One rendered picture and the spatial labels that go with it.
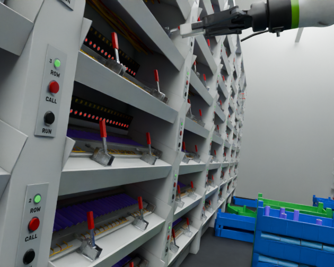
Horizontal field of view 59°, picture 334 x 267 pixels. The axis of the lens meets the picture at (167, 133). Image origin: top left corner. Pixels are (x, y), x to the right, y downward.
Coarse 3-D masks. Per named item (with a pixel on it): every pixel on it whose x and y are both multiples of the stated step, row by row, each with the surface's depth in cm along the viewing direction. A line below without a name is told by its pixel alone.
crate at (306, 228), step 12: (264, 216) 104; (276, 216) 121; (288, 216) 119; (300, 216) 118; (312, 216) 117; (264, 228) 104; (276, 228) 102; (288, 228) 101; (300, 228) 100; (312, 228) 99; (324, 228) 98; (312, 240) 99; (324, 240) 98
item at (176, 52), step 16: (96, 0) 78; (112, 0) 72; (128, 0) 61; (112, 16) 83; (128, 16) 79; (144, 16) 69; (128, 32) 97; (144, 32) 88; (160, 32) 80; (144, 48) 106; (160, 48) 84; (176, 48) 93; (176, 64) 99
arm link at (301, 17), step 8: (296, 0) 73; (304, 0) 73; (312, 0) 72; (320, 0) 71; (328, 0) 70; (296, 8) 73; (304, 8) 73; (312, 8) 72; (320, 8) 72; (328, 8) 71; (296, 16) 74; (304, 16) 74; (312, 16) 73; (320, 16) 73; (328, 16) 72; (296, 24) 76; (304, 24) 76; (312, 24) 76; (320, 24) 75; (328, 24) 75
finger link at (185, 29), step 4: (184, 24) 85; (188, 24) 85; (180, 28) 85; (184, 28) 85; (188, 28) 85; (180, 32) 85; (184, 32) 85; (188, 32) 84; (192, 32) 84; (196, 32) 84
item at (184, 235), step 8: (184, 216) 170; (176, 224) 154; (184, 224) 163; (192, 224) 168; (200, 224) 167; (176, 232) 147; (184, 232) 150; (192, 232) 158; (176, 240) 137; (184, 240) 142; (176, 248) 124; (184, 248) 141; (176, 256) 123; (168, 264) 111
